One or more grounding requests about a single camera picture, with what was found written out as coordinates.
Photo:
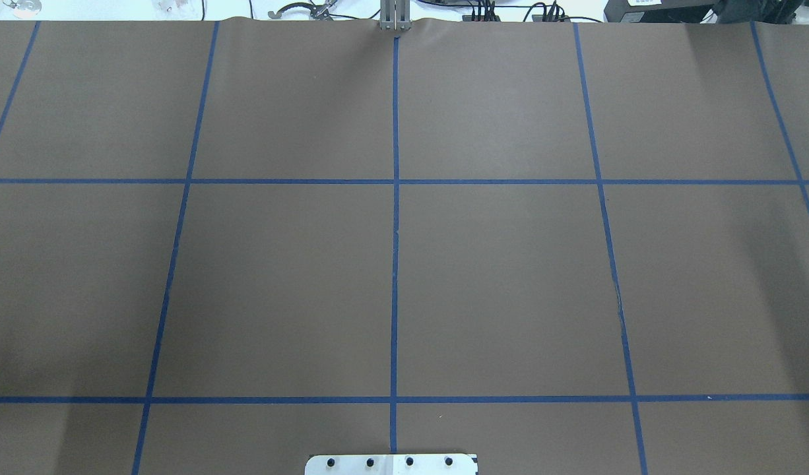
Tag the black device box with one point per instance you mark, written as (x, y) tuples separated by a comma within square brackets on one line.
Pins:
[(689, 12)]

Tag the clear plastic bag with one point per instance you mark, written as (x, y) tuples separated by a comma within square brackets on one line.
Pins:
[(24, 9)]

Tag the aluminium profile post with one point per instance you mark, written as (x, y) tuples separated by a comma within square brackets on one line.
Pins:
[(394, 15)]

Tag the white metal mounting plate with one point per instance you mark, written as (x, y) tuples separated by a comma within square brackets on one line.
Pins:
[(391, 464)]

